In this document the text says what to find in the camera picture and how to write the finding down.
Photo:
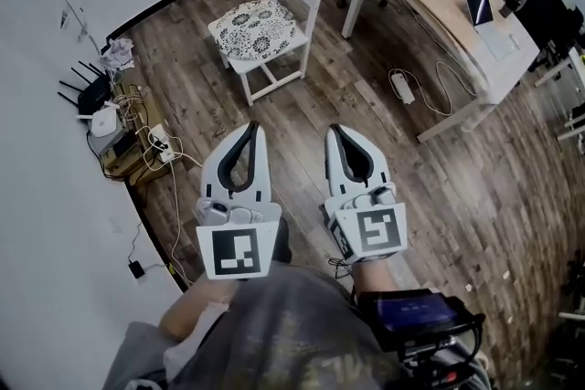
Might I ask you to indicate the black power adapter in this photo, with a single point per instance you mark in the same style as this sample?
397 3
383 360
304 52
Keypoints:
136 268

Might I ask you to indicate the floral patterned round cushion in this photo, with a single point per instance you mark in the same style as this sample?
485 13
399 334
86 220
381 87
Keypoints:
256 29

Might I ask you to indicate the grey box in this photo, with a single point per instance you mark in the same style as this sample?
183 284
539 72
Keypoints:
112 146

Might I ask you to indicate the black wrist-mounted screen device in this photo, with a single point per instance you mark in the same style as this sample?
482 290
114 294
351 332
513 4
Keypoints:
411 310

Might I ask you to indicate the white table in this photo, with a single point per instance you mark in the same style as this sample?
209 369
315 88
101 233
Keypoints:
457 20

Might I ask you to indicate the white router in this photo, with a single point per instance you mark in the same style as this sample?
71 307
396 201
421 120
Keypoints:
105 119

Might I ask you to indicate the person's grey shirt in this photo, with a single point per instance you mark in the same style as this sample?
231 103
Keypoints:
283 329

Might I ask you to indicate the black router with antennas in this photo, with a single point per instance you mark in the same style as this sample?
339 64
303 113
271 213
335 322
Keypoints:
93 91

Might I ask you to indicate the crumpled cloth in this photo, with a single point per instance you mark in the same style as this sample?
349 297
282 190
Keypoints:
118 54

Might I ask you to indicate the white desk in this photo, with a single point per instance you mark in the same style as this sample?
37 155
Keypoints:
573 105

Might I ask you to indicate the white power strip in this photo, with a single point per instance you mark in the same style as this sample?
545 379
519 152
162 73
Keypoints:
402 87
162 141

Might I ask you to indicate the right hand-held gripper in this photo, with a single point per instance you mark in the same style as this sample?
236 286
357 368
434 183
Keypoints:
379 230

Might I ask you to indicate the white laptop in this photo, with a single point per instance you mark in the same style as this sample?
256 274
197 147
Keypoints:
496 38

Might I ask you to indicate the dark cup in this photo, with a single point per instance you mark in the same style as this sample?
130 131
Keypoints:
510 6

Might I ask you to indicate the wooden crate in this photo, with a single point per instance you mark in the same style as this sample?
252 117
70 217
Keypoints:
137 171

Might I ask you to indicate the person's left forearm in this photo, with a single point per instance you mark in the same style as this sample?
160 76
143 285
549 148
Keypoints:
196 306

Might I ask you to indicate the person's right forearm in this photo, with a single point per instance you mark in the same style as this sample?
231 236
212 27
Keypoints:
372 276

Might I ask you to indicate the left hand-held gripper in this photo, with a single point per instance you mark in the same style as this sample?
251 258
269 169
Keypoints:
237 251

